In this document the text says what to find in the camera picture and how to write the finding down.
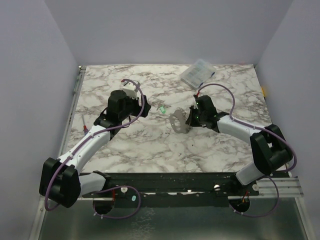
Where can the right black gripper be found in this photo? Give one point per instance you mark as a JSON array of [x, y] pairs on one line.
[[191, 117]]

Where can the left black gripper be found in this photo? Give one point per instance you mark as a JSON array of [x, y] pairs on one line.
[[146, 107]]

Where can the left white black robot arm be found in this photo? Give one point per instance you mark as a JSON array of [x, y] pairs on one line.
[[61, 179]]

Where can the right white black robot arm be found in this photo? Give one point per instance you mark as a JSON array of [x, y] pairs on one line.
[[269, 151]]

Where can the clear plastic organizer box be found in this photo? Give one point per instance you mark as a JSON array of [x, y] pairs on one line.
[[197, 74]]

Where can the red blue screwdriver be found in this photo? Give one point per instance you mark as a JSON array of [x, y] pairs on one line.
[[85, 129]]

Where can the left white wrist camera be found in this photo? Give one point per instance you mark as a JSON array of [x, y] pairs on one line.
[[130, 89]]

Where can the aluminium side rail left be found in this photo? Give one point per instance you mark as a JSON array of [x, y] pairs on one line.
[[72, 110]]

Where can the yellow tag on wall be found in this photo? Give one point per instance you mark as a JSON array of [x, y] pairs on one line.
[[263, 92]]

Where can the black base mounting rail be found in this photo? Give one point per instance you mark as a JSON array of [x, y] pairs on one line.
[[172, 190]]

